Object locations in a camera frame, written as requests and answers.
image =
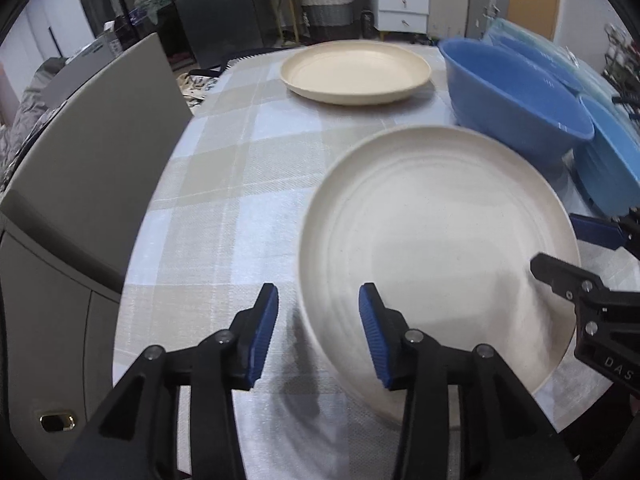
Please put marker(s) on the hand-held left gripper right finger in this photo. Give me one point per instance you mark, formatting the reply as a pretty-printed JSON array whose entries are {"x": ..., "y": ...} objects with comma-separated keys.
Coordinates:
[{"x": 372, "y": 345}]

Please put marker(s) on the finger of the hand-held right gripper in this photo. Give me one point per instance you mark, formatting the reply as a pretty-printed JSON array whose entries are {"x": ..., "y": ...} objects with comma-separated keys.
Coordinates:
[
  {"x": 595, "y": 230},
  {"x": 565, "y": 280}
]

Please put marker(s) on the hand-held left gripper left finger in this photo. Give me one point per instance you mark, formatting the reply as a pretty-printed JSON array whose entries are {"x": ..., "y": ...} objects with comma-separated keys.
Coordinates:
[{"x": 262, "y": 340}]

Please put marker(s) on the light blue bowl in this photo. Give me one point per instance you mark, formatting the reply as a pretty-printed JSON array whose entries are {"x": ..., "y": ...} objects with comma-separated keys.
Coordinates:
[{"x": 610, "y": 170}]

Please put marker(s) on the off-white round plate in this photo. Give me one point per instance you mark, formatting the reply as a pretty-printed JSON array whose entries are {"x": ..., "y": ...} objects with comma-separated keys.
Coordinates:
[{"x": 440, "y": 260}]

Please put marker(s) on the teal checkered cloth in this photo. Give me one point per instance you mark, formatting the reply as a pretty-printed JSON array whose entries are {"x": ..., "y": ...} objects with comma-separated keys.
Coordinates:
[{"x": 545, "y": 52}]

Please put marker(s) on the silver suitcase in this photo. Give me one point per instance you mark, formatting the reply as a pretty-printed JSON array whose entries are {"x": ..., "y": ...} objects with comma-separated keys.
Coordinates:
[{"x": 491, "y": 2}]

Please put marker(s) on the patterned tote bag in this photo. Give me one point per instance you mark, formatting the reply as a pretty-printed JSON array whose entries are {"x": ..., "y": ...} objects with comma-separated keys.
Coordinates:
[{"x": 200, "y": 85}]

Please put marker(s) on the beige suitcase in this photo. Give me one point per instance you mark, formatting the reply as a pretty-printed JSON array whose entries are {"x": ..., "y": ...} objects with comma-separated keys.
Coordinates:
[{"x": 449, "y": 5}]

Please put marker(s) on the cream round plate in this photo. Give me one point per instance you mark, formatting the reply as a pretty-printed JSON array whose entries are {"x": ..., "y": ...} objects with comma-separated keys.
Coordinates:
[{"x": 355, "y": 72}]

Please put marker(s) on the dark bottle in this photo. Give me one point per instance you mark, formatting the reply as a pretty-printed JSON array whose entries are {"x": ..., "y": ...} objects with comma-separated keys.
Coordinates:
[{"x": 368, "y": 22}]

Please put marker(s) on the grey quilted cloth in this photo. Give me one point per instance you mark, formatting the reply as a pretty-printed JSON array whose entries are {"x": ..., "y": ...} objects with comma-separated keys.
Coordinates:
[{"x": 25, "y": 110}]

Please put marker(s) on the dark grey refrigerator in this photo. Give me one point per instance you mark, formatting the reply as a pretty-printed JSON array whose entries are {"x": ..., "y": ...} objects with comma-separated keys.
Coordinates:
[{"x": 210, "y": 5}]

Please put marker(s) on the woven laundry basket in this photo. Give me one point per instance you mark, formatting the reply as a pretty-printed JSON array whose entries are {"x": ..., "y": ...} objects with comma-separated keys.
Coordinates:
[{"x": 326, "y": 5}]

